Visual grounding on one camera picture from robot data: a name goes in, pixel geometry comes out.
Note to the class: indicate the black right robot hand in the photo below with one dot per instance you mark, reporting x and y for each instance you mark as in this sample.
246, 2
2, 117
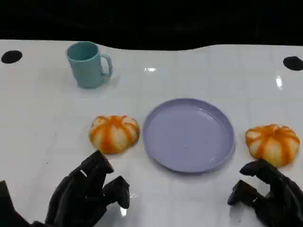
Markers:
284, 203

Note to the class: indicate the orange and white bread roll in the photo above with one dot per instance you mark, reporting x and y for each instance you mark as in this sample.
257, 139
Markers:
272, 144
113, 136

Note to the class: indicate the lilac plate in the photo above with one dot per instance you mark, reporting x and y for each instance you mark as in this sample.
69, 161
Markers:
187, 134

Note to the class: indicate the pale green mug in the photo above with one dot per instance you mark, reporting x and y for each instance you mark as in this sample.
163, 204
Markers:
85, 71

